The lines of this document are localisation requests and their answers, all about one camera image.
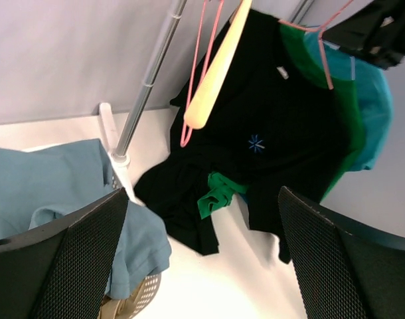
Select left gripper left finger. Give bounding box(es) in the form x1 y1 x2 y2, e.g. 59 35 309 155
0 189 128 318

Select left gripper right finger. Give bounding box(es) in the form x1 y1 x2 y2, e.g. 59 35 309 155
278 187 405 319

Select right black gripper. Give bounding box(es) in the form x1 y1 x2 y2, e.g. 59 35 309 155
323 0 405 70

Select grey blue t shirt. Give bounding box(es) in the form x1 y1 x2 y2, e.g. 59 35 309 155
0 139 171 299

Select pink wire hanger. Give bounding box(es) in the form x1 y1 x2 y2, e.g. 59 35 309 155
180 0 224 148
278 0 353 90

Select beige wooden hanger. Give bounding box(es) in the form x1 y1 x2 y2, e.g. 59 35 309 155
184 0 252 130

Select beige t shirt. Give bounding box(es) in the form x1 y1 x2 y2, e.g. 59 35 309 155
98 295 135 319

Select teal t shirt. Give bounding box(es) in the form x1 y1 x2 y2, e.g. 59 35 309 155
238 33 394 207

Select green t shirt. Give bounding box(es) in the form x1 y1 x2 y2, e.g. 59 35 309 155
197 16 365 222

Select black t shirt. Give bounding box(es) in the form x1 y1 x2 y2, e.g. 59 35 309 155
134 10 364 263

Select white plastic basket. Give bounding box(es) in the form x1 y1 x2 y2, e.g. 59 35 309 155
98 102 161 318

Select metal clothes rack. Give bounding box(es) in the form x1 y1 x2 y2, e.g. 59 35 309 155
111 0 316 167

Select light blue wire hanger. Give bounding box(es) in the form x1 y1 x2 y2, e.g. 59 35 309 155
323 41 356 80

